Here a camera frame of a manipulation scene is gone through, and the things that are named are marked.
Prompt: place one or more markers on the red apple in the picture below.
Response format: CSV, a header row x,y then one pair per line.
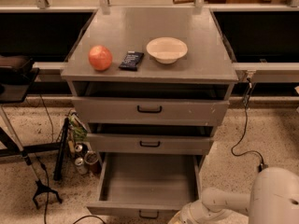
x,y
100,58

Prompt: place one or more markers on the black tripod stand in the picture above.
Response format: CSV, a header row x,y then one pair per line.
x,y
40,187

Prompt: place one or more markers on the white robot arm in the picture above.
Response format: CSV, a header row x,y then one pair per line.
x,y
273,199

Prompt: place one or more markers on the grey middle drawer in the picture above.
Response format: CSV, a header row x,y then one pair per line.
x,y
153,144

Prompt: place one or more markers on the grey bottom drawer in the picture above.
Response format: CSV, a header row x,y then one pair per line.
x,y
146,185

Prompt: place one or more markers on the black power adapter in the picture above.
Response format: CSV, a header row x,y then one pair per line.
x,y
261,167

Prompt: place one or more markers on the silver can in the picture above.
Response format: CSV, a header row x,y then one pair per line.
x,y
80,166
78,148

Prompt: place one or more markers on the silver can lower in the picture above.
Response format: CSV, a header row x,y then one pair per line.
x,y
80,166

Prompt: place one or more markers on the white bowl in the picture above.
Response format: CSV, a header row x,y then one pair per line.
x,y
166,50

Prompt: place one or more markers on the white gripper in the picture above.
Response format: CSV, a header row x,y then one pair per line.
x,y
189,213

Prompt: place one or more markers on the silver can upper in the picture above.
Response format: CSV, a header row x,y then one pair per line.
x,y
78,148

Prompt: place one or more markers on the black folded stand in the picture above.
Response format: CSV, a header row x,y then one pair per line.
x,y
57,175

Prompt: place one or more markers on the brown round tin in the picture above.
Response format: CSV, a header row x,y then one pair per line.
x,y
92,161

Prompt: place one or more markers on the dark blue snack bar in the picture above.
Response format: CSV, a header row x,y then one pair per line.
x,y
131,60

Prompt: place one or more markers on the black padded seat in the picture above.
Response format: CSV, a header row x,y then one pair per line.
x,y
17,75

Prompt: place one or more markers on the green snack bag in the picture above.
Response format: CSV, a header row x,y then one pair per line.
x,y
76,126

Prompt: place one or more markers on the grey drawer cabinet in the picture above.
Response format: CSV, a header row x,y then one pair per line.
x,y
205,73

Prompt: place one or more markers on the grey top drawer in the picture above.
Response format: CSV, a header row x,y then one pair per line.
x,y
150,111

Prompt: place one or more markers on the grey drawer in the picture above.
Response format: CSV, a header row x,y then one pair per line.
x,y
150,111
153,144
146,185

